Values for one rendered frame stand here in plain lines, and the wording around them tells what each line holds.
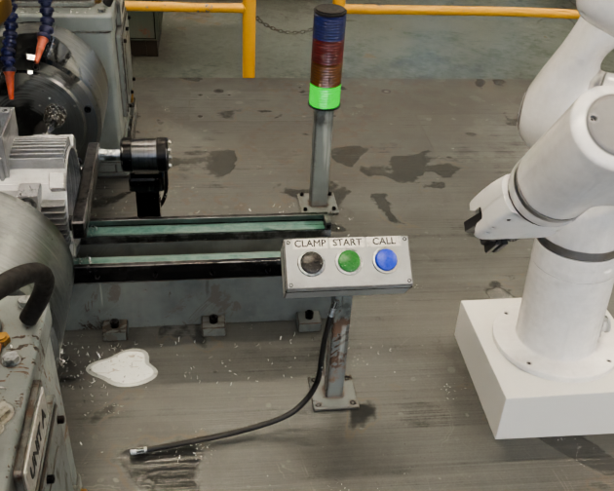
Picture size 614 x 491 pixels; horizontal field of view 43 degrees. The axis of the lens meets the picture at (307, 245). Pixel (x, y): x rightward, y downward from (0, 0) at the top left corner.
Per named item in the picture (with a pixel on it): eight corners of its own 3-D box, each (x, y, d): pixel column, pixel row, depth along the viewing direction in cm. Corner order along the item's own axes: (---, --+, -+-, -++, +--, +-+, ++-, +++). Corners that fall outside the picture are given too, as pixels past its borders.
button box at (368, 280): (283, 299, 106) (286, 289, 101) (279, 249, 108) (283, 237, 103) (405, 294, 109) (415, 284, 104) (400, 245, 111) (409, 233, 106)
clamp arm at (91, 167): (86, 157, 137) (68, 240, 116) (84, 141, 135) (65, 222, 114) (106, 157, 137) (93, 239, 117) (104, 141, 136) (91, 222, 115)
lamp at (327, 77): (312, 89, 147) (313, 65, 145) (308, 76, 152) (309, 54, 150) (343, 89, 148) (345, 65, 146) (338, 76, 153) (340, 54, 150)
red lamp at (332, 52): (313, 65, 145) (314, 42, 142) (309, 54, 150) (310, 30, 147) (345, 65, 146) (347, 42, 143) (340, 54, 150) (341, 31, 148)
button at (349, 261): (337, 275, 104) (339, 271, 102) (335, 253, 105) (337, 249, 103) (359, 274, 105) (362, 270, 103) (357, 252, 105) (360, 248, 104)
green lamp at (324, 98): (311, 110, 150) (312, 89, 147) (306, 97, 155) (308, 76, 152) (341, 110, 151) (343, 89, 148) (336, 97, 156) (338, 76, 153)
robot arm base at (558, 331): (592, 302, 129) (617, 205, 119) (640, 381, 113) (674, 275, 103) (478, 305, 128) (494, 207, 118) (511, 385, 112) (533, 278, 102)
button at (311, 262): (299, 276, 103) (301, 273, 102) (298, 254, 104) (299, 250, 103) (322, 276, 104) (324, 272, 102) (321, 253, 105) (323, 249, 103)
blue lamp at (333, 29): (314, 42, 142) (316, 18, 140) (310, 30, 147) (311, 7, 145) (347, 42, 143) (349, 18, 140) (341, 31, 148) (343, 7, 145)
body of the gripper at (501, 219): (587, 155, 84) (545, 192, 95) (496, 157, 83) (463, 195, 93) (599, 220, 82) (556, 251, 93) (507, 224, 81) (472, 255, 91)
